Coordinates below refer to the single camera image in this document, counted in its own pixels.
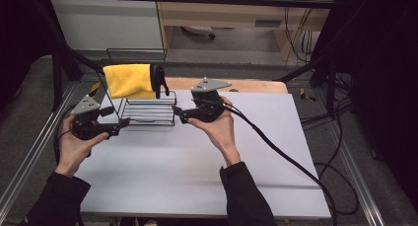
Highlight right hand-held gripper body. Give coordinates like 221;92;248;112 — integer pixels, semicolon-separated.
187;77;232;123

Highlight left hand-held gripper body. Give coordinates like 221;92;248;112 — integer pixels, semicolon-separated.
70;94;121;141

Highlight black wire rack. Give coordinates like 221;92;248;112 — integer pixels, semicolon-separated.
97;47;178;127

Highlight yellow towel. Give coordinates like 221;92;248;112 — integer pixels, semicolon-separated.
103;63;157;100

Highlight person's right hand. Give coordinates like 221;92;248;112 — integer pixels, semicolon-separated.
187;96;242;168

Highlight person's left hand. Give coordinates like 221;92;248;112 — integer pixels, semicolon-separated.
54;115;110;179

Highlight yellow black tape strip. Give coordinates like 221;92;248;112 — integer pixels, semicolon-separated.
88;82;102;98
299;87;317;103

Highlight wooden board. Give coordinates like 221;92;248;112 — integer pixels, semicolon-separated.
164;77;289;95

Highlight black metal stand leg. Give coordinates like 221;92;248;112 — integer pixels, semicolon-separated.
275;0;363;115
33;0;106;112

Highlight chair base with castor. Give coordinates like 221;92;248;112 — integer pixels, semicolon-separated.
181;25;217;40

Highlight white cabinet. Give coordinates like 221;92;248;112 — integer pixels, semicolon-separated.
49;0;164;51

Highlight wooden desk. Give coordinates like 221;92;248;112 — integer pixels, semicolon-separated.
154;0;339;61

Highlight black curtain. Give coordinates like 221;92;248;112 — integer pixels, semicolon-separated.
338;0;418;204
0;0;53;109

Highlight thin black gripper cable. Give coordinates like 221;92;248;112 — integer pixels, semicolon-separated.
52;104;80;165

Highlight aluminium rail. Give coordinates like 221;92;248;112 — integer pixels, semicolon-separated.
0;82;78;214
328;133;385;226

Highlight thick black gripper cable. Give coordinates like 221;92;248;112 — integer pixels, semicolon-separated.
196;99;339;226

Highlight hanging desk cables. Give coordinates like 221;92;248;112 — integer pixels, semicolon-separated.
284;5;316;64

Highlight black floor cable loop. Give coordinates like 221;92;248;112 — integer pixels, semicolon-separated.
313;161;360;216

